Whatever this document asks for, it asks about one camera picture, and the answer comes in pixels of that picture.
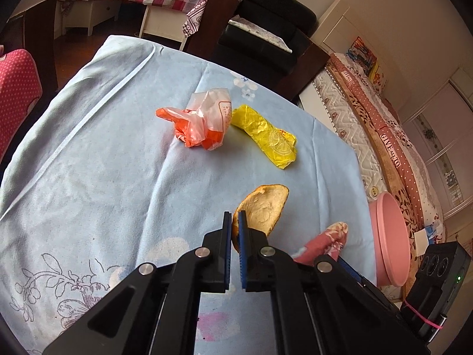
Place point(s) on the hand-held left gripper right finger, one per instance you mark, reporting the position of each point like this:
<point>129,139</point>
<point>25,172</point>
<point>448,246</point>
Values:
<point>242,251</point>

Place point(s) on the white bed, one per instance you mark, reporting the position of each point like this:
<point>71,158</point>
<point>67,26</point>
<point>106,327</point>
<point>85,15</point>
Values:
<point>343,107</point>

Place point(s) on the pink plastic bucket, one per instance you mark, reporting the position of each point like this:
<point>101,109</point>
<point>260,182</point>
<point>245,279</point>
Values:
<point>391,236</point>

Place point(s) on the red floral wrapper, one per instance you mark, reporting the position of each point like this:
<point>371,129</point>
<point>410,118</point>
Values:
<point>325,238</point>

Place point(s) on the red floral patchwork blanket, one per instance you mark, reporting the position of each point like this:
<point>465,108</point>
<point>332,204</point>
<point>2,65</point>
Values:
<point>399,148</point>

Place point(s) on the yellow crumpled wrapper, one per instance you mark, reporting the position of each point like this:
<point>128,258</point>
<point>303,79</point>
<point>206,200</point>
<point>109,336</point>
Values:
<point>269,137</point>

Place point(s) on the blue and white tissue pack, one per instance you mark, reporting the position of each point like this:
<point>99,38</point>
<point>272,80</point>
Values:
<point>425,238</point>

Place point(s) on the yellow pillow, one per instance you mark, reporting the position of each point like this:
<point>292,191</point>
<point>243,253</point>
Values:
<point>378,79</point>

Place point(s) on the colourful printed pillow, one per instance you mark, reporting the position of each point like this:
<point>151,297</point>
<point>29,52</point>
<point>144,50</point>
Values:
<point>362,53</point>

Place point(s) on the light blue floral tablecloth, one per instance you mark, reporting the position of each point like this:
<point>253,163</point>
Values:
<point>92,177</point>

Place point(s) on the orange peel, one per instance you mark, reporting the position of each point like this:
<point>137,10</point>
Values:
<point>262,207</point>

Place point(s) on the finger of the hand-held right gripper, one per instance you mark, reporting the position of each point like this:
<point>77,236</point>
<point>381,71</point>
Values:
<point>351,268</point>

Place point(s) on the dark wooden side table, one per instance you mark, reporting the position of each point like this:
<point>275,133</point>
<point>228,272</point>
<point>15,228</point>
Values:
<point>218,11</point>
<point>314,59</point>

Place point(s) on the white wooden table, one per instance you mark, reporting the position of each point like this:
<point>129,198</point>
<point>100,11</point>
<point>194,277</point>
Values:
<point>99,13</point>

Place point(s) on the white floral seat cushion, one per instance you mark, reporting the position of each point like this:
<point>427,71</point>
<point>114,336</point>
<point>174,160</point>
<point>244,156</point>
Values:
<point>258,33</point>

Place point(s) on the black leather armchair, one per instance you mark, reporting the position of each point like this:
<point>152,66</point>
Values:
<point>273,7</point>

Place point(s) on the orange and white plastic bag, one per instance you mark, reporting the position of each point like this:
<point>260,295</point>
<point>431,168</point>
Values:
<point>207,118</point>

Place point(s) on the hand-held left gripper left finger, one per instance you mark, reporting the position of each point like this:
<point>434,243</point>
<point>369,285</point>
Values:
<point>227,251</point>

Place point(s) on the white wardrobe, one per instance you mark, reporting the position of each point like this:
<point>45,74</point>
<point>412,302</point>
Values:
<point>451,125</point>

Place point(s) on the dark wooden chair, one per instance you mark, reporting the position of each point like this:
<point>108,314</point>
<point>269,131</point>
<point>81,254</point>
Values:
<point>40,26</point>

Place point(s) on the red polka-dot chair cover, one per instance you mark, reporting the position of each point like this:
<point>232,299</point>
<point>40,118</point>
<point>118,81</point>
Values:
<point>18,81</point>

